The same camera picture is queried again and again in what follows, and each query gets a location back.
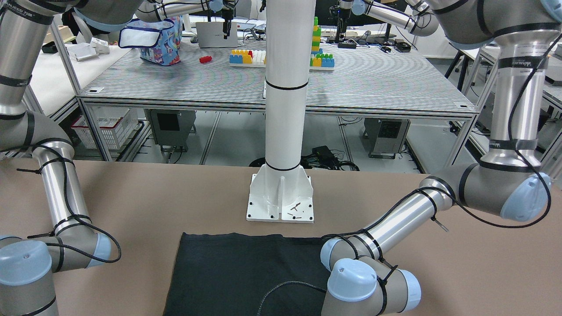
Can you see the black printed t-shirt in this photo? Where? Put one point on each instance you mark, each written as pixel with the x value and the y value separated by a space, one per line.
pixel 239 275

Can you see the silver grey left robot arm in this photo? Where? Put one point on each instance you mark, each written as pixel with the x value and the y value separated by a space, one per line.
pixel 506 182

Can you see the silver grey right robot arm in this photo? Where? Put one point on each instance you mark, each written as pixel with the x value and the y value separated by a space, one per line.
pixel 28 265

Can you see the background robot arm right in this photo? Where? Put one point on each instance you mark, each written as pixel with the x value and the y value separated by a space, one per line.
pixel 421 23

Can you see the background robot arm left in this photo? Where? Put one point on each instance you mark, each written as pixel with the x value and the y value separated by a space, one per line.
pixel 152 11

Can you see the white central mounting column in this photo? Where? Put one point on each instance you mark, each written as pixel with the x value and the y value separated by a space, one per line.
pixel 281 191

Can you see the striped aluminium workbench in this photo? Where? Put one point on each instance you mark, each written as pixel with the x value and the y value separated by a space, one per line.
pixel 364 83

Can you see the stacked toy block tower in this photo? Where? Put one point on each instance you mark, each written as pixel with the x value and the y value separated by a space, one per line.
pixel 319 60

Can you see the grey computer box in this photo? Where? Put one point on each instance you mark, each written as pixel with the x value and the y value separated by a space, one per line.
pixel 171 128
pixel 386 136

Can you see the toy block set on tray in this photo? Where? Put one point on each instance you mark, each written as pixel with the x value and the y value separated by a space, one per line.
pixel 248 58

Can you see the red toy block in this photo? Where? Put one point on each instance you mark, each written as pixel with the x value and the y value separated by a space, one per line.
pixel 205 59

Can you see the silver laptop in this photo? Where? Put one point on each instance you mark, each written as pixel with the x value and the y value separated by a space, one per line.
pixel 211 35

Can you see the white plastic basket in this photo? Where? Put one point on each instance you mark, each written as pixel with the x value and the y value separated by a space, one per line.
pixel 116 125

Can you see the colourful patterned bag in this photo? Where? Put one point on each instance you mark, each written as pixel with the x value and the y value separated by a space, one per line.
pixel 158 42

